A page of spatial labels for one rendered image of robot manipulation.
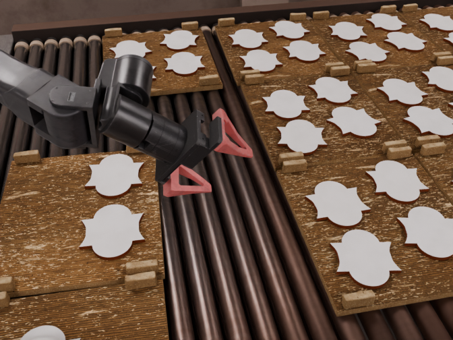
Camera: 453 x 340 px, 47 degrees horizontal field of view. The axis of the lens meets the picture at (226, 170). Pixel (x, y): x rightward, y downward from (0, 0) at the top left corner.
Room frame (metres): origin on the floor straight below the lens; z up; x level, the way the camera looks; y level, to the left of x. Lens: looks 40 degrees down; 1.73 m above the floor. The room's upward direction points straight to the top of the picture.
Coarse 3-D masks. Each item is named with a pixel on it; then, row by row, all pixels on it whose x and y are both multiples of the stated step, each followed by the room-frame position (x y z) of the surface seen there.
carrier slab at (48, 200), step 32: (64, 160) 1.00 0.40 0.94; (96, 160) 1.00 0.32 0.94; (32, 192) 0.88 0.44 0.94; (64, 192) 0.88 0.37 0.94; (96, 192) 0.88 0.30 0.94; (128, 192) 0.88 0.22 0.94; (0, 224) 0.78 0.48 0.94; (32, 224) 0.78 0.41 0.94; (64, 224) 0.78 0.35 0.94; (160, 224) 0.78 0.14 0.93; (0, 256) 0.69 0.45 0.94; (32, 256) 0.69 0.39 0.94; (64, 256) 0.69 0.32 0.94; (96, 256) 0.69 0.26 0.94; (128, 256) 0.69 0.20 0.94; (160, 256) 0.69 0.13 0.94; (32, 288) 0.61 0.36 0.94; (64, 288) 0.61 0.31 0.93
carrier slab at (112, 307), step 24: (96, 288) 0.61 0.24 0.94; (120, 288) 0.61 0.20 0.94; (144, 288) 0.61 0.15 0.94; (0, 312) 0.55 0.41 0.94; (24, 312) 0.55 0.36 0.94; (48, 312) 0.55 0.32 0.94; (72, 312) 0.55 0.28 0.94; (96, 312) 0.55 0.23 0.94; (120, 312) 0.55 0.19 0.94; (144, 312) 0.55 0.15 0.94; (0, 336) 0.51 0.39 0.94; (72, 336) 0.51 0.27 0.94; (96, 336) 0.51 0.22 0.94; (120, 336) 0.51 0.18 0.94; (144, 336) 0.51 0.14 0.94; (168, 336) 0.51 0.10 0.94
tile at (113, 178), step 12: (120, 156) 1.00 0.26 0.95; (96, 168) 0.95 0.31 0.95; (108, 168) 0.95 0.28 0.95; (120, 168) 0.95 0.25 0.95; (132, 168) 0.95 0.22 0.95; (96, 180) 0.91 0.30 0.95; (108, 180) 0.91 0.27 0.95; (120, 180) 0.91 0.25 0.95; (132, 180) 0.91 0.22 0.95; (108, 192) 0.87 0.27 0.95; (120, 192) 0.87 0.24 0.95
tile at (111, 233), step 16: (112, 208) 0.81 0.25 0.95; (128, 208) 0.81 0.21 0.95; (96, 224) 0.77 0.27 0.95; (112, 224) 0.77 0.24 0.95; (128, 224) 0.77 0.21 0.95; (96, 240) 0.72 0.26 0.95; (112, 240) 0.72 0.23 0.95; (128, 240) 0.72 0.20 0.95; (144, 240) 0.72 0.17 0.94; (112, 256) 0.68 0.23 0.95
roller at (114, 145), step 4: (108, 140) 1.11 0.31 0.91; (112, 140) 1.10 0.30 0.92; (116, 140) 1.10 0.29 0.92; (108, 144) 1.09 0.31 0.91; (112, 144) 1.08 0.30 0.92; (116, 144) 1.08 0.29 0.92; (120, 144) 1.09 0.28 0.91; (108, 148) 1.07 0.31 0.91; (112, 148) 1.06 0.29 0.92; (116, 148) 1.06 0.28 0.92; (120, 148) 1.07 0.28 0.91
